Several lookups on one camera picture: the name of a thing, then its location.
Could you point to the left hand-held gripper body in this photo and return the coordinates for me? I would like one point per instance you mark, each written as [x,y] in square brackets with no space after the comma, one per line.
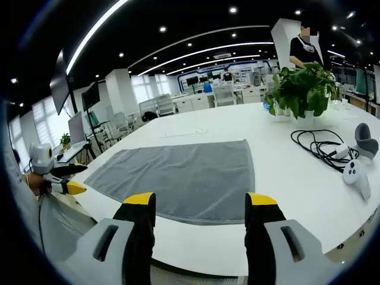
[40,158]

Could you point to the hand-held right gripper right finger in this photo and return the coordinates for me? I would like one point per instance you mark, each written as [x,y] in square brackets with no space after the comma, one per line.
[261,237]

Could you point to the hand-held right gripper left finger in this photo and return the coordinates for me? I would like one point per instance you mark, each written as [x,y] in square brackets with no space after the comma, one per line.
[139,237]

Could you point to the grey towel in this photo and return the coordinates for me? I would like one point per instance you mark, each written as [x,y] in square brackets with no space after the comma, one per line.
[178,172]

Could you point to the person's left hand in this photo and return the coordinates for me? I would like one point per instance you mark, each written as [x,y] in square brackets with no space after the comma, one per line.
[35,184]

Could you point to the small green desk plant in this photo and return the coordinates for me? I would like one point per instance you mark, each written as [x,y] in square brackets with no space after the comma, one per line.
[65,139]

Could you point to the white computer monitor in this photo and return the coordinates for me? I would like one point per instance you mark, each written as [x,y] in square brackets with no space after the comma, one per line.
[75,128]

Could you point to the grey mesh office chair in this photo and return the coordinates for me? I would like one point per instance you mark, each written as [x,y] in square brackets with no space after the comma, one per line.
[65,228]

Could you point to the person's light vest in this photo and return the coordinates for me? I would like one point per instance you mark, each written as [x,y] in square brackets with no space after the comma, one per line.
[23,213]

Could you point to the white table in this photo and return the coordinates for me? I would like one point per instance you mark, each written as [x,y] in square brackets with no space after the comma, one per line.
[282,184]

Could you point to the white office chair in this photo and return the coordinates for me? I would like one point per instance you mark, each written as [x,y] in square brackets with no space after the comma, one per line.
[121,122]
[165,104]
[224,94]

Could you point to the black screen on stand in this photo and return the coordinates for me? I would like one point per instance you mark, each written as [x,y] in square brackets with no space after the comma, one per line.
[90,95]

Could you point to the black bag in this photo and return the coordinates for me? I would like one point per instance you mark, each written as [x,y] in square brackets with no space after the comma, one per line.
[150,115]

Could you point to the white power adapter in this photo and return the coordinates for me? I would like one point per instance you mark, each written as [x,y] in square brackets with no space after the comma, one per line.
[341,150]

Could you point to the plastic bottle blue label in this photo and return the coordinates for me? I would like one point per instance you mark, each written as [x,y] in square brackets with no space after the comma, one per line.
[268,106]

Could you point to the white low cabinet row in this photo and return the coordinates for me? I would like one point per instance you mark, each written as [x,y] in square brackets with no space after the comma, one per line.
[199,102]

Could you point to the green potted plant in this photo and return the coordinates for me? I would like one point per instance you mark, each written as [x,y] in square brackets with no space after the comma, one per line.
[302,89]

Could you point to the blue container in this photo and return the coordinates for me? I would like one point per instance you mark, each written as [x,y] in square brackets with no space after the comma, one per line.
[207,88]

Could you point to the green panel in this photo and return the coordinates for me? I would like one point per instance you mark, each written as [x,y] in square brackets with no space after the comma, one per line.
[363,82]

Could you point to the white square pillar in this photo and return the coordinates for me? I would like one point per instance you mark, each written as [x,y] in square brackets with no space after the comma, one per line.
[282,38]

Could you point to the large black wall screen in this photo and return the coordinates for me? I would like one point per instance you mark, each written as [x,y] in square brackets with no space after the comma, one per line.
[59,86]

